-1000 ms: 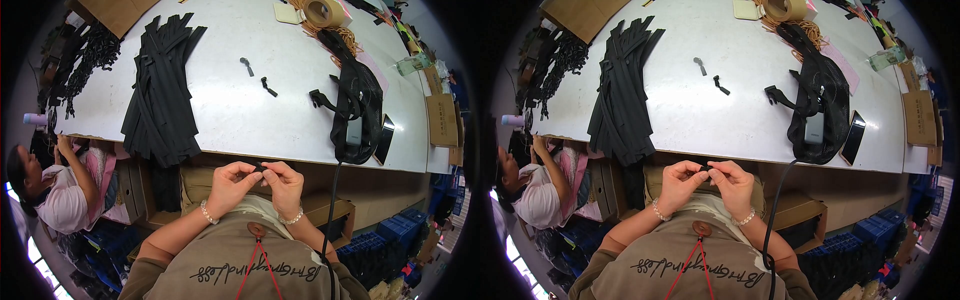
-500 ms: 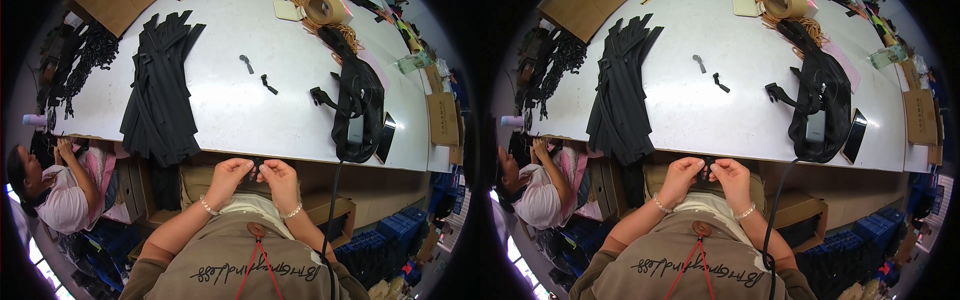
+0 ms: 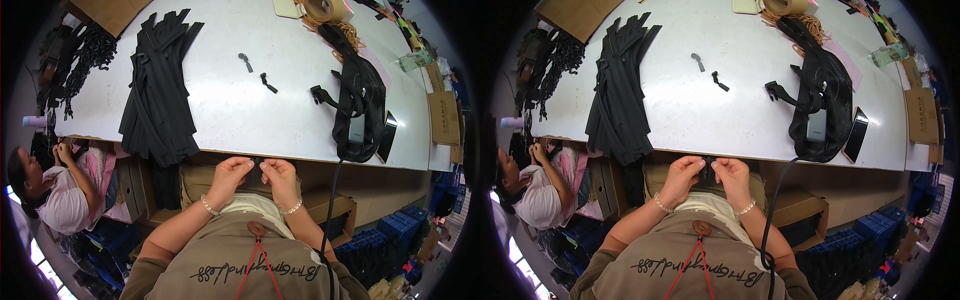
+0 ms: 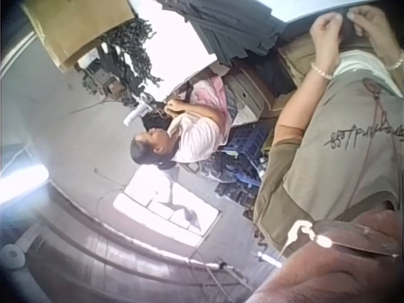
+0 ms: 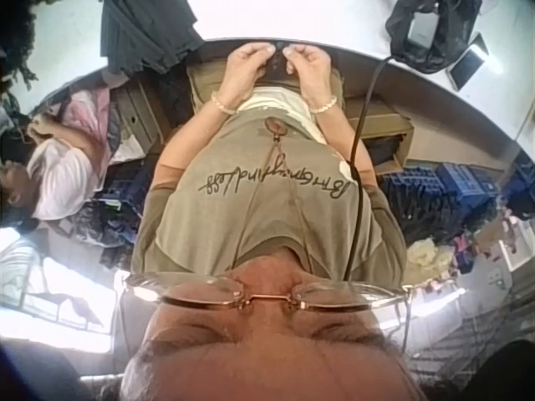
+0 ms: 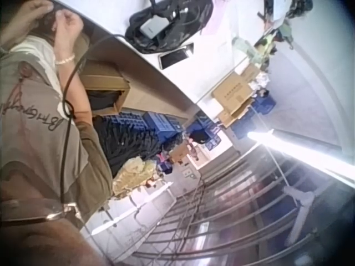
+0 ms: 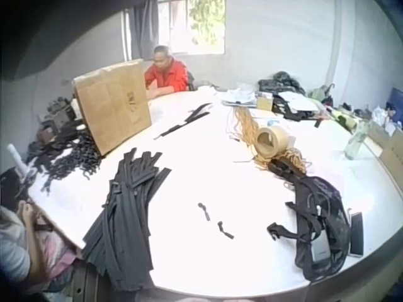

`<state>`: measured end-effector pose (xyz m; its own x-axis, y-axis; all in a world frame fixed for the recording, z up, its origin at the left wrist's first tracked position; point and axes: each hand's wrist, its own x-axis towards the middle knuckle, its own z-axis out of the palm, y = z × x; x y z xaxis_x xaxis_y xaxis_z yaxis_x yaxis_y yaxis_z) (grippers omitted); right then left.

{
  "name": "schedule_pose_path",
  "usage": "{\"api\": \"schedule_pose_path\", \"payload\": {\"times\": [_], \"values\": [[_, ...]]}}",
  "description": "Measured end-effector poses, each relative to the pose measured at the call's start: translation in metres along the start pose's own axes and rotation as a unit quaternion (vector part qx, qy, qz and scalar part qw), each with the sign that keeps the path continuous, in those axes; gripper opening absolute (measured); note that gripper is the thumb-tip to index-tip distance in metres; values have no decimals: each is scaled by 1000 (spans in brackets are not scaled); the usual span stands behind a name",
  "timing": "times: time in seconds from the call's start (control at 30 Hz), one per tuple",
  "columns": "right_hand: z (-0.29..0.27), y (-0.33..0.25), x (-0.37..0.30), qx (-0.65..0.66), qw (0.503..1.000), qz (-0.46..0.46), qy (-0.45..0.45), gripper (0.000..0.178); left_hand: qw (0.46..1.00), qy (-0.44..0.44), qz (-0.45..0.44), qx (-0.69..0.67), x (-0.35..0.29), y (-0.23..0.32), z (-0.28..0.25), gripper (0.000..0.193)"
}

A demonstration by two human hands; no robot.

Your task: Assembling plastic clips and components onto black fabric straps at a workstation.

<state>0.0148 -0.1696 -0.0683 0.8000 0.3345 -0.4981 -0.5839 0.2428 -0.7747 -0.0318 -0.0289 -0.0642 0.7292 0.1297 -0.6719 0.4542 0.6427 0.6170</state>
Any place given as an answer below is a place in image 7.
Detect black zipper strips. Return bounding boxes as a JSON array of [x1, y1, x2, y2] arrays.
[[153, 103, 213, 141]]

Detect black zipper pull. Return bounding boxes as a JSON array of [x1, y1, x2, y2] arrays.
[[197, 203, 212, 223], [217, 221, 236, 242]]

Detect stack of white papers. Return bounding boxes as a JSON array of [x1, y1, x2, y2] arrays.
[[221, 82, 258, 109]]

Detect brown tape roll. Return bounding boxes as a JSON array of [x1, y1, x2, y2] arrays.
[[254, 125, 290, 158]]

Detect small cardboard box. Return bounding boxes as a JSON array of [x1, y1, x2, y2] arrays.
[[255, 96, 273, 111]]

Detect brown cardboard sheet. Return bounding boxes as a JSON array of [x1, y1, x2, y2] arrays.
[[72, 58, 154, 157]]

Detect pile of black zippers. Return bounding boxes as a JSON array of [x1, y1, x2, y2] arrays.
[[81, 150, 173, 292]]

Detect heap of black bags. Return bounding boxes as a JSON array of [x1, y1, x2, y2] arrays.
[[257, 71, 307, 95]]

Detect window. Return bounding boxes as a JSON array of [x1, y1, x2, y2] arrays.
[[157, 0, 227, 56]]

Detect grey curtain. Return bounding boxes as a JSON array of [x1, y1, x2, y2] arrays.
[[119, 0, 160, 61]]

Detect dark machine parts heap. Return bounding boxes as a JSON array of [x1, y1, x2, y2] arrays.
[[37, 96, 83, 146]]

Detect clear plastic bottle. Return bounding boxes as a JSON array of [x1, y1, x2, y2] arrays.
[[344, 121, 372, 160]]

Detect cluttered side shelf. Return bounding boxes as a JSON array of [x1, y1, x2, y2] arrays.
[[310, 83, 403, 177]]

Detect black smartphone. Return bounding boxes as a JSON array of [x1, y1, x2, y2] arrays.
[[349, 211, 365, 257]]

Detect white plastic tube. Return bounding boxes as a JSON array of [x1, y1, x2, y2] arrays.
[[8, 143, 29, 177]]

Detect bundle of tan cords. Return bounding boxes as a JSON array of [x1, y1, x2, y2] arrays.
[[225, 106, 311, 176]]

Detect black strap heap with paper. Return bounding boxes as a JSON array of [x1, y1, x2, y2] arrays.
[[271, 91, 325, 122]]

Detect heap of black braided cords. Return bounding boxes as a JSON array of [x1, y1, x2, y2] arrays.
[[26, 135, 103, 198]]

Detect black mesh strap bundle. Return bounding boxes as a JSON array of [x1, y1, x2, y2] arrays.
[[266, 176, 353, 282]]

